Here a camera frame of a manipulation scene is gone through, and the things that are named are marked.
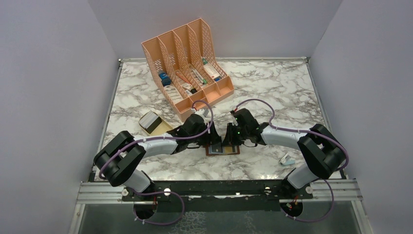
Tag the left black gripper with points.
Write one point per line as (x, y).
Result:
(210, 139)

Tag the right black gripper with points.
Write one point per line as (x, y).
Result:
(229, 140)

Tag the gold credit card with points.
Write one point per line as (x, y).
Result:
(231, 150)

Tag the black credit card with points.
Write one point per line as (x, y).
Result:
(216, 150)

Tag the brown leather card holder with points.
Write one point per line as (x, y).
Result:
(209, 154)

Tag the stack of credit cards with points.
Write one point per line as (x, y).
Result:
(150, 121)

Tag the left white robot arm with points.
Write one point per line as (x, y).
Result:
(119, 159)

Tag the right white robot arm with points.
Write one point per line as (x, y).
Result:
(320, 150)

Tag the white labelled box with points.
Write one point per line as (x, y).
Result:
(173, 93)

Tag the small white blue object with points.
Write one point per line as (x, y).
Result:
(286, 160)

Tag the tan oval tray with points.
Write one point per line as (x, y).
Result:
(158, 127)

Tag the red white box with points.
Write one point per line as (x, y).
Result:
(212, 72)

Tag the pink plastic file organizer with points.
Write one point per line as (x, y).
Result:
(182, 53)

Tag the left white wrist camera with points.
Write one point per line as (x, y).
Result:
(202, 112)

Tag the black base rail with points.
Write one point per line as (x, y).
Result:
(214, 196)

